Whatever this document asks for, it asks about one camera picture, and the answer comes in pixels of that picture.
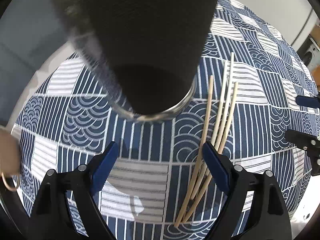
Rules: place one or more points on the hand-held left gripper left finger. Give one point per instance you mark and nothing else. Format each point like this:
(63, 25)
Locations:
(105, 165)

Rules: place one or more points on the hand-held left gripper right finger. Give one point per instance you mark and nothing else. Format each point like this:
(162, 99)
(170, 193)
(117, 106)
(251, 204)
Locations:
(217, 167)

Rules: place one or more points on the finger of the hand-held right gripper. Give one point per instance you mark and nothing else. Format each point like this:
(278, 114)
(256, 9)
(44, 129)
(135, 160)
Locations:
(308, 101)
(301, 138)

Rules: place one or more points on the thin wooden chopstick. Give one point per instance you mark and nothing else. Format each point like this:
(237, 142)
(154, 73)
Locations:
(208, 105)
(228, 87)
(221, 100)
(232, 105)

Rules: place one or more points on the clear glass cup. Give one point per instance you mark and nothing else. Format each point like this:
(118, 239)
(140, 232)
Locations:
(147, 42)

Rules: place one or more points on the blue white patterned tablecloth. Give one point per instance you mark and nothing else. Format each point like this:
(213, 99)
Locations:
(140, 180)

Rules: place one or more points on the beige mug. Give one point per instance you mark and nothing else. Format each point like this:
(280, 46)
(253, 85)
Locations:
(8, 152)

